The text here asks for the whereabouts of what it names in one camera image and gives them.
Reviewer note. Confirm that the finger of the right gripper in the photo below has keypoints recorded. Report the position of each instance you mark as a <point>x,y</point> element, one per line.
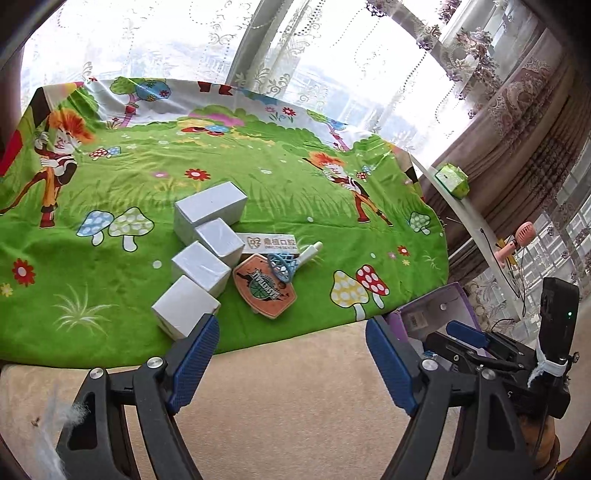
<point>467,334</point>

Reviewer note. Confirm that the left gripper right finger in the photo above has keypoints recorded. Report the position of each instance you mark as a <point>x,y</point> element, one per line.
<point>488,443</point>

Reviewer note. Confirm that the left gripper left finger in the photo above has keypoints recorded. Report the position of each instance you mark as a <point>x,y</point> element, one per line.
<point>99,446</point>

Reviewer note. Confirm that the white box with bird logo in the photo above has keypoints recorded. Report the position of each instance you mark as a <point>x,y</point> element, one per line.
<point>181,306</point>

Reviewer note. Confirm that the white box film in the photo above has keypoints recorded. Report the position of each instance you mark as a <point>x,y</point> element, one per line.
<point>202,267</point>

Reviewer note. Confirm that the dental gold white box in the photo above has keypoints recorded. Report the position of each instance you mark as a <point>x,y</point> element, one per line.
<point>259,243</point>

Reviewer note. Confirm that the small white cube box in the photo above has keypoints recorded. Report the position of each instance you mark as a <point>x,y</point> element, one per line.
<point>217,237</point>

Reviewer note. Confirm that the white long box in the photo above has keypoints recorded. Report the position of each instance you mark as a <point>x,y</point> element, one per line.
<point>225,201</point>

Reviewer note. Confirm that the right hand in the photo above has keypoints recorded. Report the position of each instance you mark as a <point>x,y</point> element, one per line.
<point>542,444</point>

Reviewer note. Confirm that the purple cardboard storage box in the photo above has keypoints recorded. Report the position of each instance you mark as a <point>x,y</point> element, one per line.
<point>414,321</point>

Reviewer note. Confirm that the pink handheld fan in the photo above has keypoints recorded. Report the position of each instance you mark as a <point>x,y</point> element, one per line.
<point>522,238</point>

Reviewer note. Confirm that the white shelf board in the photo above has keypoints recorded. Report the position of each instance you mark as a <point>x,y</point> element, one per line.
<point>481,235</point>

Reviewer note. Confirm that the green tissue box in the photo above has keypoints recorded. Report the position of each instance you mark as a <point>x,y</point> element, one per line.
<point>454,179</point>

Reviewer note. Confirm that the green cartoon tablecloth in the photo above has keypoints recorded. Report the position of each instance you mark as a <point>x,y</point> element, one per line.
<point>115,192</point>

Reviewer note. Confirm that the brown patterned curtain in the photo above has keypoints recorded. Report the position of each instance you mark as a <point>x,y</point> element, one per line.
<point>529,110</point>

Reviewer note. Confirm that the orange hexagon badge pack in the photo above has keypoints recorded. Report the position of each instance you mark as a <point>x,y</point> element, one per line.
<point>260,289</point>

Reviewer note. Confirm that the white plastic handle brush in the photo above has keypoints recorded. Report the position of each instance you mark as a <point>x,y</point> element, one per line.
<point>310,252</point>

